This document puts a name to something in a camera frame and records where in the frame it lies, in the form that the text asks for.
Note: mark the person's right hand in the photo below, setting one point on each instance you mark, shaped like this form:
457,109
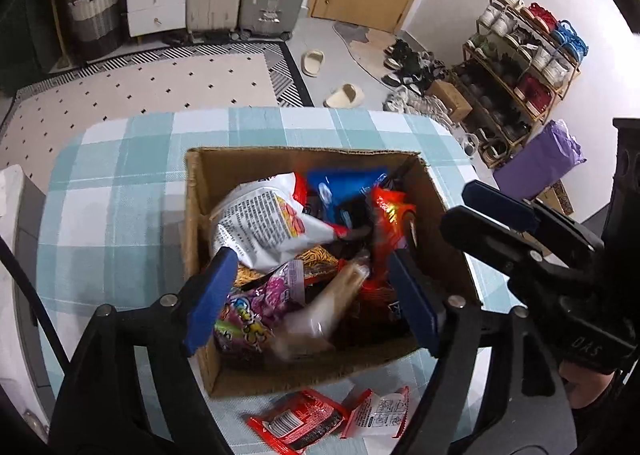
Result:
582,386

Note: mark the grey beige door mat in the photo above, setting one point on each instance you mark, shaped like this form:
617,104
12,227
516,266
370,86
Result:
366,46

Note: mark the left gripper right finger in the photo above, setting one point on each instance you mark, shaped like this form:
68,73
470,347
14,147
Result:
449,328

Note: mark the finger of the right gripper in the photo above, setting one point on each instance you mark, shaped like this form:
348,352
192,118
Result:
508,252
500,204

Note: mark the teal plaid tablecloth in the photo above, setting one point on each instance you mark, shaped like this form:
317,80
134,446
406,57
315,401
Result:
113,219

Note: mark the small brown shoe box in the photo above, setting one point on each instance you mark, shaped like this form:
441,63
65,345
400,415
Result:
457,105

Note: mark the colourful candy bag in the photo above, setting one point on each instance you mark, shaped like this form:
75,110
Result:
248,318

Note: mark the beige slipper far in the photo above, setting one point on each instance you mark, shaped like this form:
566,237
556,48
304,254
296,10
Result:
311,63

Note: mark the beige slipper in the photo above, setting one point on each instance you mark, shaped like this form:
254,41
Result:
348,95
311,63

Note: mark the purple plastic bag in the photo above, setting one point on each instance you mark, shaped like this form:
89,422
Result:
545,159

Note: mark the white red chip bag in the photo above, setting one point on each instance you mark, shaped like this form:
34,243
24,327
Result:
265,223

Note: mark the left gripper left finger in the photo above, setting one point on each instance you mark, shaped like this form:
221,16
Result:
173,329

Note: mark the blue snack bag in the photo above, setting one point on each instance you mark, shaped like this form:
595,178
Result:
342,196

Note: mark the beige dotted rug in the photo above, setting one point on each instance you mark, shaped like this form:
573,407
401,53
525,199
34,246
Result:
47,115

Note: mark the beige slipper near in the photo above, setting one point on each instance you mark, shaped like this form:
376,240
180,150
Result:
348,95

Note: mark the white red snack packet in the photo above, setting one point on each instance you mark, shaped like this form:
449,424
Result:
378,415

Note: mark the woven laundry basket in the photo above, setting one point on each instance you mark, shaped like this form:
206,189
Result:
96,26

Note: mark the red oreo snack pack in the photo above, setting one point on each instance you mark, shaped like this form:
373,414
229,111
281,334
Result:
394,222

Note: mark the wooden shoe rack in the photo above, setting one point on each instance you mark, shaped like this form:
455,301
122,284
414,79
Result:
516,67

